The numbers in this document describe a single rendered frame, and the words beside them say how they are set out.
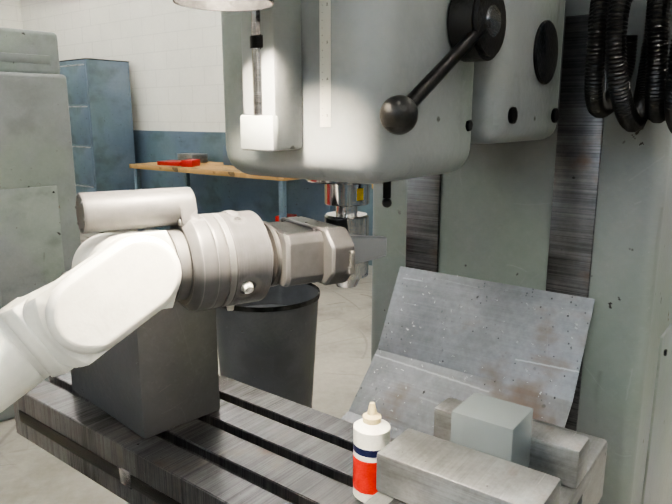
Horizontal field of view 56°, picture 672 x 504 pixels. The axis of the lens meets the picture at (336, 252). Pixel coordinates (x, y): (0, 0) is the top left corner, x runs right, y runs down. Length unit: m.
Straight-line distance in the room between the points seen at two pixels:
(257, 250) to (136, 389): 0.35
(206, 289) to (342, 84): 0.21
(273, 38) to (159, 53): 7.34
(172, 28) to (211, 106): 1.05
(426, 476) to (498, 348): 0.42
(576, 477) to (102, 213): 0.48
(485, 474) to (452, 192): 0.54
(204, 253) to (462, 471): 0.29
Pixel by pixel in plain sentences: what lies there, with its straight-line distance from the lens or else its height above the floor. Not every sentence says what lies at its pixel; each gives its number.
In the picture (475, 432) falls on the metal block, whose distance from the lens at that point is 0.61.
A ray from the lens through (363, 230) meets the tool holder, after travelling 0.65.
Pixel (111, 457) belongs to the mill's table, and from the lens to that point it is 0.91.
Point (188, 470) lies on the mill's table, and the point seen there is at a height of 0.96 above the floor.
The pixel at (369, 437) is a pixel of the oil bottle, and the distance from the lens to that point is 0.69.
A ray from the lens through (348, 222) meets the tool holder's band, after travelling 0.64.
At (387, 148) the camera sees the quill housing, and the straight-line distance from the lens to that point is 0.53.
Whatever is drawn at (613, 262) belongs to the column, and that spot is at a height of 1.17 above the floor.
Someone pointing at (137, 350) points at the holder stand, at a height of 1.08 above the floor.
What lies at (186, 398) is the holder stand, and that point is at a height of 1.00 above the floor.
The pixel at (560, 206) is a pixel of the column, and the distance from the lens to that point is 0.94.
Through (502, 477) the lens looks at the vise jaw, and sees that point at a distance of 0.58.
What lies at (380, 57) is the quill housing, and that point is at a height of 1.42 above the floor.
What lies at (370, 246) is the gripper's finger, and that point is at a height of 1.24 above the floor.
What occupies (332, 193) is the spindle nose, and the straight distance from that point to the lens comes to 0.64.
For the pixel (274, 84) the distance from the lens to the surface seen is 0.54.
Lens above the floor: 1.37
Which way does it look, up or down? 12 degrees down
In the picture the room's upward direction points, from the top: straight up
